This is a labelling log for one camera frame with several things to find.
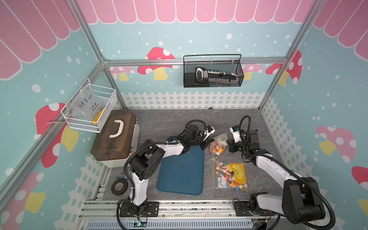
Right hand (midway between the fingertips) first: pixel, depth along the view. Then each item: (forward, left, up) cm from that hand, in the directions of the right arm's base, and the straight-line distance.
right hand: (227, 140), depth 89 cm
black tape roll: (-24, +65, -11) cm, 70 cm away
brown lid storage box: (-2, +65, +7) cm, 65 cm away
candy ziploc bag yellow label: (-19, +1, -9) cm, 21 cm away
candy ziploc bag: (-2, +5, -3) cm, 6 cm away
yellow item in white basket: (+3, +72, +21) cm, 75 cm away
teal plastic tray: (-17, +29, -11) cm, 35 cm away
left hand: (0, +9, 0) cm, 9 cm away
